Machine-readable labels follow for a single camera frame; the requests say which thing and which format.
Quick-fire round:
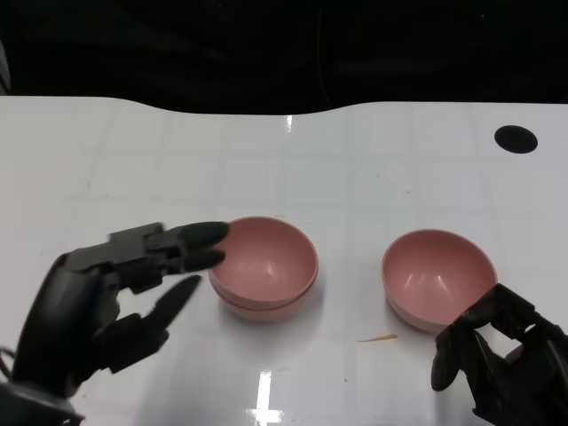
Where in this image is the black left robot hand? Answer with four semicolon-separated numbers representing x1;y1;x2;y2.
11;221;231;396

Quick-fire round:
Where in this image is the black round cable grommet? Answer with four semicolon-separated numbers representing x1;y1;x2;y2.
493;125;539;155

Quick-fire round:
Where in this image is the black cloth backdrop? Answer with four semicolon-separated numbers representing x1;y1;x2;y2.
0;0;568;116

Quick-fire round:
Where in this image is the pink plastic bowl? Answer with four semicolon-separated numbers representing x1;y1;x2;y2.
212;283;317;325
207;216;320;307
381;228;499;335

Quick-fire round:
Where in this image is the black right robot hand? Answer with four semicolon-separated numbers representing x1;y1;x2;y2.
430;283;568;426

